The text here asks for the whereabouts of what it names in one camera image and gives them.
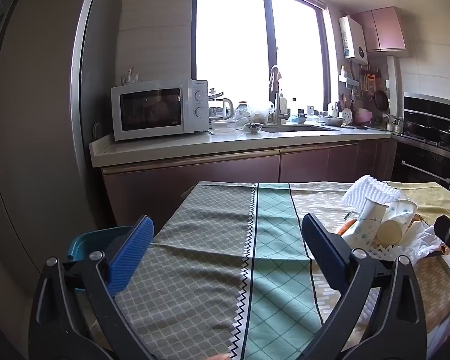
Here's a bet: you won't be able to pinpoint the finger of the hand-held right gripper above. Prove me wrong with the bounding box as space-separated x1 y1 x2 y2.
434 214 450 261

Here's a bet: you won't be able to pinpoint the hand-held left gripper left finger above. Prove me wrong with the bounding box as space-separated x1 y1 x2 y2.
28 215 156 360

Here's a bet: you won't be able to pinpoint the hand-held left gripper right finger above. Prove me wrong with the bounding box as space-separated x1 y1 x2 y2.
301 213 429 360

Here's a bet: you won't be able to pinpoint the white plastic bag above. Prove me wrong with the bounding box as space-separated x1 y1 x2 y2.
397 221 450 263

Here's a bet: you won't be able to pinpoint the orange peel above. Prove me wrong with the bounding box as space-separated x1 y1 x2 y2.
337 219 359 237

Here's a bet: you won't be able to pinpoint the teal plastic bin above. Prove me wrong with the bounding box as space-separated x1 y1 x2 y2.
68 226 134 293

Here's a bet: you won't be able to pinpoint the white floral paper cup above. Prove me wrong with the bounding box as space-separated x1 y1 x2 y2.
376 199 419 244
350 196 389 248

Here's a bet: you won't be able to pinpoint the white foam fruit net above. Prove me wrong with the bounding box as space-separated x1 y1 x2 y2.
364 242 407 260

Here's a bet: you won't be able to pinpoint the white textured paper towel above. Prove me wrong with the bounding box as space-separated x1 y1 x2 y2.
341 175 411 211

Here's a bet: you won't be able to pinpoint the black built-in oven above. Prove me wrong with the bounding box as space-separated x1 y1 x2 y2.
392 137 450 192

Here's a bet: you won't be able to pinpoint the patterned green yellow tablecloth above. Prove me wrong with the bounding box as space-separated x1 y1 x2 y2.
79 181 450 360

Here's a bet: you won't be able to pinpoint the mauve base cabinets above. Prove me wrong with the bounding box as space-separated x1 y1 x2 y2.
101 139 396 233

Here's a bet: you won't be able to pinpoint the white kitchen countertop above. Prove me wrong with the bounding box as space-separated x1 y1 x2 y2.
89 125 394 168

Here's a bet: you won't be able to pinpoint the kitchen sink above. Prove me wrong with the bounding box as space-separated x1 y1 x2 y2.
260 124 340 133

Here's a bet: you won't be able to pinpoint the pink plastic basin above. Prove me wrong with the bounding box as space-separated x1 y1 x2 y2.
354 108 374 125

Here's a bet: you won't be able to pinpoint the white microwave oven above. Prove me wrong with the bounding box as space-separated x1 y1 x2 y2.
110 79 210 142

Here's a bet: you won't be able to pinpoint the clear plastic bag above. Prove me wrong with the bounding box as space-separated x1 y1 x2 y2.
235 101 272 125

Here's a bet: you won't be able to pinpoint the white pipe column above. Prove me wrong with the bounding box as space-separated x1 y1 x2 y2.
386 55 403 128

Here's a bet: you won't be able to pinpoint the clear glass food container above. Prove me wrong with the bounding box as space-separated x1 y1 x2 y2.
211 119 239 133

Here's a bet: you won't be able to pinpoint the steel kitchen faucet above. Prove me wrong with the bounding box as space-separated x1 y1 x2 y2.
270 65 289 125

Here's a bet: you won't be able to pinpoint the grey refrigerator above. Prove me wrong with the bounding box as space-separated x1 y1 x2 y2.
0 0 122 293

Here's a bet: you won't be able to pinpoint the hanging utensil rack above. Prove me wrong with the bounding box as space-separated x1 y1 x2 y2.
360 69 382 100

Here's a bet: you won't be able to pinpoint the white water heater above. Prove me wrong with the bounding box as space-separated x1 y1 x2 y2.
338 16 369 65

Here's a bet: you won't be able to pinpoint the glass kettle white handle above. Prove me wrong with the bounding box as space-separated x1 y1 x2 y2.
209 97 235 121

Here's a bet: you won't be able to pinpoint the pink wall cabinet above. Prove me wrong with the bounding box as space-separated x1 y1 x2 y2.
350 6 406 53

